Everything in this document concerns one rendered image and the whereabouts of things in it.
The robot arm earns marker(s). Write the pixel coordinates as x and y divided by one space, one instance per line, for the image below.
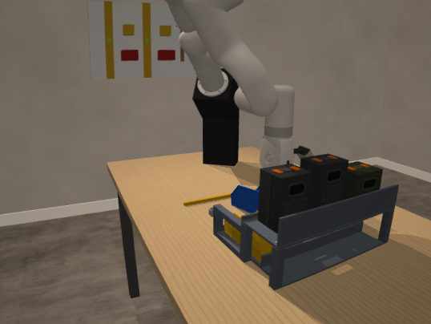
215 43

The blue bin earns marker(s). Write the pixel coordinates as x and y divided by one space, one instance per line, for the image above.
245 198

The yellow bar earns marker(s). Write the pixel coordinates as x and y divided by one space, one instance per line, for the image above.
191 202

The yellow open bin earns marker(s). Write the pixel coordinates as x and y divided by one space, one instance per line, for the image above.
259 245

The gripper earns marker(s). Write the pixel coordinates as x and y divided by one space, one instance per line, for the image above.
276 151

